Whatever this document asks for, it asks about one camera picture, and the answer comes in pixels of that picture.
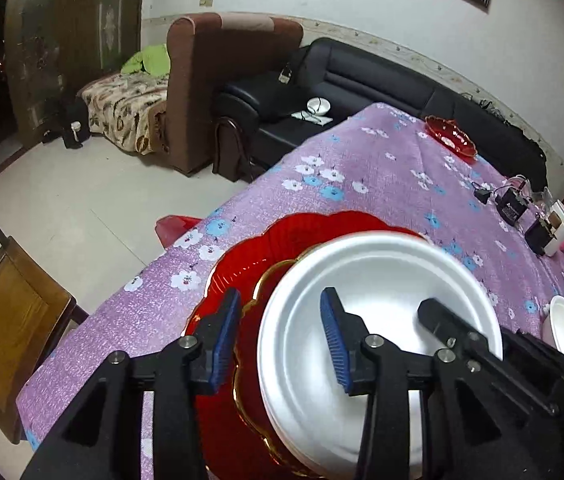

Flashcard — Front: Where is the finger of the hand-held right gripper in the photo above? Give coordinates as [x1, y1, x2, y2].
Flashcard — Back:
[418, 298, 559, 417]

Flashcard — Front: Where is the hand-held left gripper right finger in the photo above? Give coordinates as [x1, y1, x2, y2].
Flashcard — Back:
[320, 287, 543, 480]

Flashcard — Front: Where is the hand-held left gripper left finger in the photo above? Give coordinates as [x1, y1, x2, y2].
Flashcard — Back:
[20, 287, 243, 480]

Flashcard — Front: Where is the large red ribbed plate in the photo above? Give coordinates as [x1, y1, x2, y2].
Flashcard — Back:
[183, 211, 428, 480]

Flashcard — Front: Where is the red plastic stool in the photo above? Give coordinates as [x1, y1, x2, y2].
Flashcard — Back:
[157, 215, 203, 251]

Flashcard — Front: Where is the black power adapter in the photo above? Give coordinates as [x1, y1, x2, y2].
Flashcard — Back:
[524, 215, 555, 256]
[494, 187, 530, 223]

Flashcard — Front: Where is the white plastic container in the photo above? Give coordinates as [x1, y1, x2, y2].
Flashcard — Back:
[544, 200, 564, 257]

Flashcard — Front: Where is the purple floral tablecloth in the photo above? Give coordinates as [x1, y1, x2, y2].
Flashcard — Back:
[16, 102, 564, 480]

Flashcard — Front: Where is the small red scalloped plate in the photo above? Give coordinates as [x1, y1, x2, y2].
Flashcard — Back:
[424, 115, 478, 158]

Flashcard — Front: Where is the wooden chair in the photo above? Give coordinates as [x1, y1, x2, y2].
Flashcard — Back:
[0, 165, 90, 446]

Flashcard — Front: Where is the white paper sheet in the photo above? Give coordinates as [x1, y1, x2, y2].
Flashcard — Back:
[291, 110, 333, 127]

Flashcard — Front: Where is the floral blanket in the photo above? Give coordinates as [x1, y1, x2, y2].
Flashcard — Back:
[76, 72, 170, 156]

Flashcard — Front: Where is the brown armchair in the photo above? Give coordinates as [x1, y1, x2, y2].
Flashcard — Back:
[149, 14, 305, 178]

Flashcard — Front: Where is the black floor bag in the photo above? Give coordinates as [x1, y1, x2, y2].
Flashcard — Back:
[62, 97, 90, 150]

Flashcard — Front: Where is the black leather sofa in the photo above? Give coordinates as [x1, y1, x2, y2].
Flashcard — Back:
[214, 36, 548, 191]

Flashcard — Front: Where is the green cloth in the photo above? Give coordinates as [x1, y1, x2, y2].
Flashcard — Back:
[120, 44, 173, 76]

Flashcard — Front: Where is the dark wooden cabinet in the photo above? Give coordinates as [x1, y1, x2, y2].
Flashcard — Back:
[2, 0, 147, 146]

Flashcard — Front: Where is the black cable bundle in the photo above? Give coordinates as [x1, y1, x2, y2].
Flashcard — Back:
[462, 92, 545, 158]

